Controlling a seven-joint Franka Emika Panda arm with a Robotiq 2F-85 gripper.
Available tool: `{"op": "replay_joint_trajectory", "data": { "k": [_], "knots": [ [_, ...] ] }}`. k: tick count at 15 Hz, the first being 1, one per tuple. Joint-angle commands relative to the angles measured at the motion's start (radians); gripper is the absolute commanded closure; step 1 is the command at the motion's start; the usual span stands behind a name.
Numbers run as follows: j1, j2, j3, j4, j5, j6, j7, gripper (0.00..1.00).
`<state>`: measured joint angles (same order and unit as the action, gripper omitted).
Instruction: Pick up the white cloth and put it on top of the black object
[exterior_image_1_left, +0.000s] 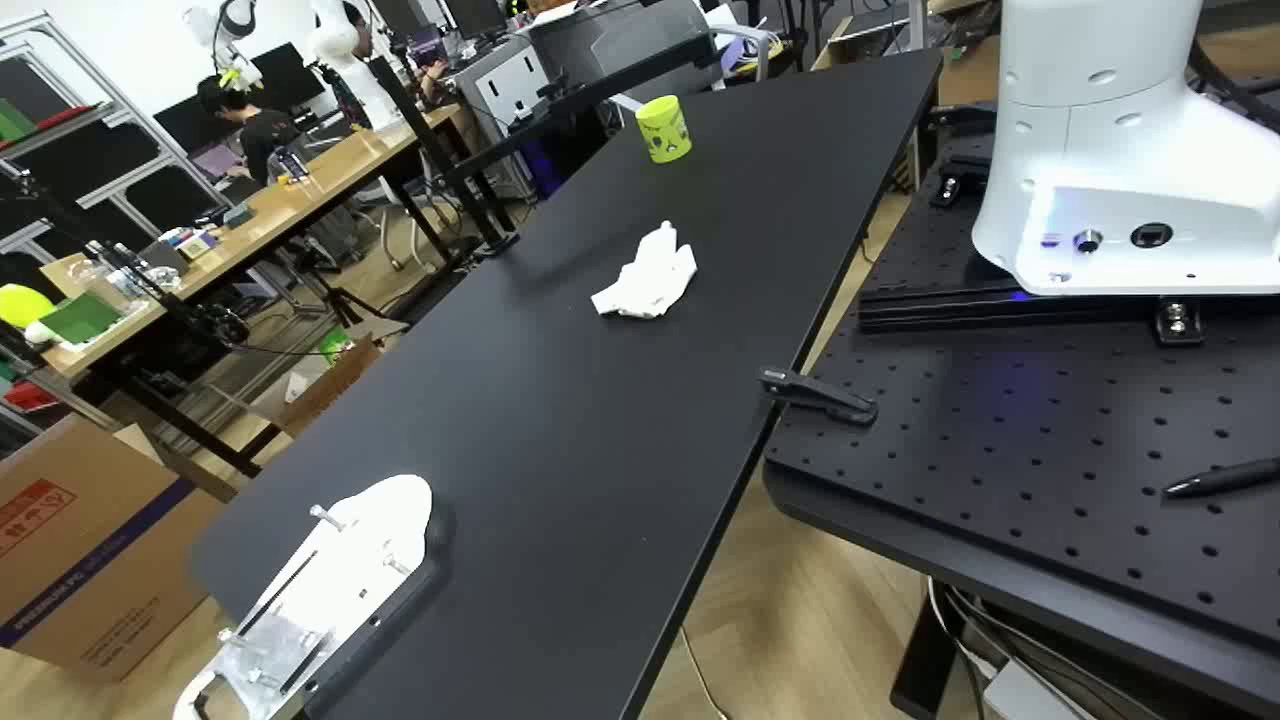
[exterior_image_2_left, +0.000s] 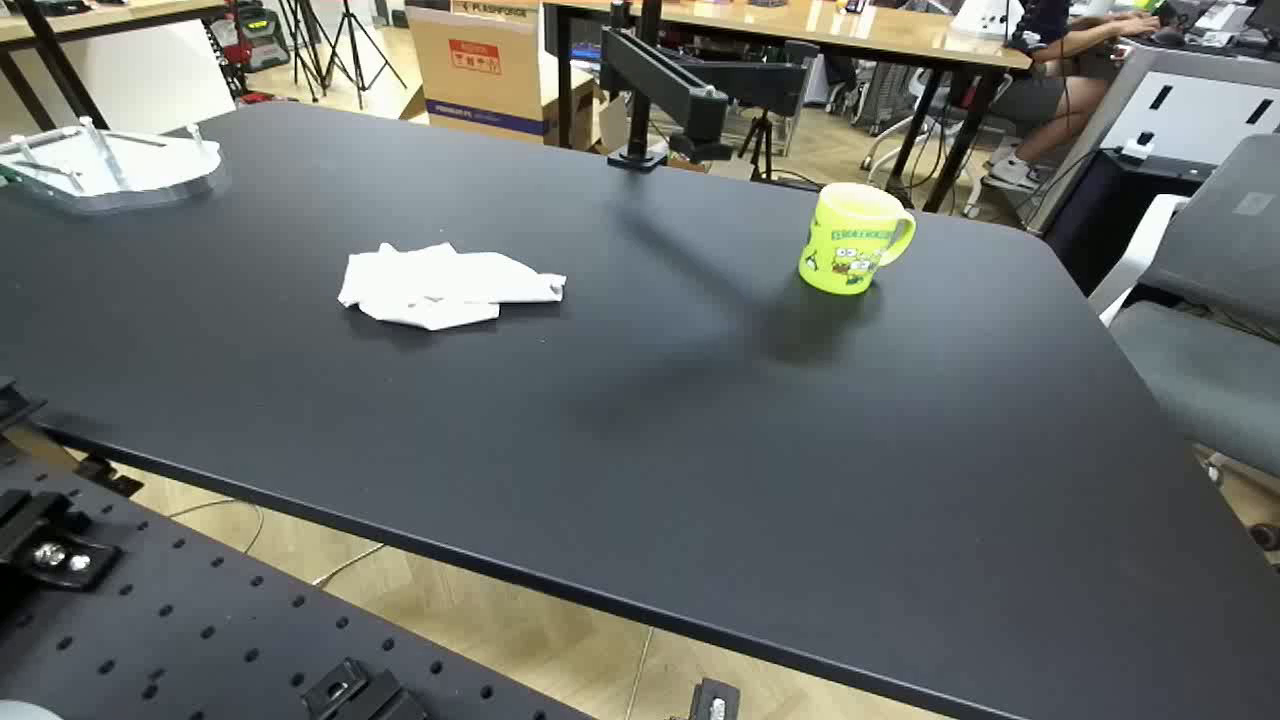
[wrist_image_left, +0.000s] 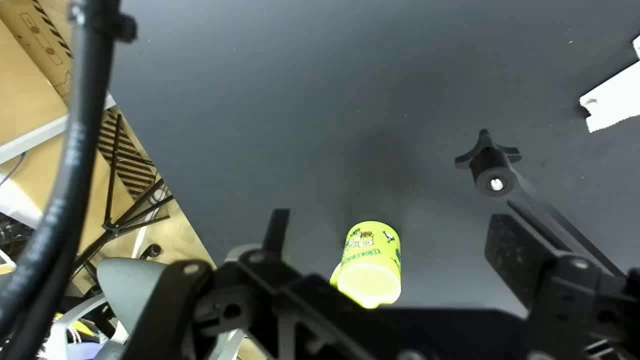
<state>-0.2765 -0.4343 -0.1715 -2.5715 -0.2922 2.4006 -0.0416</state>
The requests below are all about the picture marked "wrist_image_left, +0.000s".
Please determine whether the white cloth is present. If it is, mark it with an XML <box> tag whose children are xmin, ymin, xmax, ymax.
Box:
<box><xmin>579</xmin><ymin>36</ymin><xmax>640</xmax><ymax>132</ymax></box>

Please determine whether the small black knob object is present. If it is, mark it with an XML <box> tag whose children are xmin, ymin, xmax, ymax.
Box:
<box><xmin>455</xmin><ymin>128</ymin><xmax>523</xmax><ymax>195</ymax></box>

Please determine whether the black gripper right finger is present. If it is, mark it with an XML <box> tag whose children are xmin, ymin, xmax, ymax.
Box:
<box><xmin>485</xmin><ymin>214</ymin><xmax>640</xmax><ymax>360</ymax></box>

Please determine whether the cardboard box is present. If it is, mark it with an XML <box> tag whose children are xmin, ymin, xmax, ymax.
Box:
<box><xmin>0</xmin><ymin>0</ymin><xmax>209</xmax><ymax>292</ymax></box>

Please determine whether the yellow green cup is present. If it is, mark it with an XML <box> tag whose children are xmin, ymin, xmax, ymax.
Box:
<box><xmin>330</xmin><ymin>220</ymin><xmax>402</xmax><ymax>307</ymax></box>

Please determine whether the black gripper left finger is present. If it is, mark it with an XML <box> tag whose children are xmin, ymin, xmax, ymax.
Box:
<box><xmin>124</xmin><ymin>208</ymin><xmax>374</xmax><ymax>360</ymax></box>

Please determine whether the thick black cable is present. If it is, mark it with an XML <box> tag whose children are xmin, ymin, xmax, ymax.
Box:
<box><xmin>0</xmin><ymin>0</ymin><xmax>138</xmax><ymax>360</ymax></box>

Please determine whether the black tripod stand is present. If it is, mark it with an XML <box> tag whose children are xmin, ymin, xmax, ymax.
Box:
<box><xmin>72</xmin><ymin>109</ymin><xmax>174</xmax><ymax>274</ymax></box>

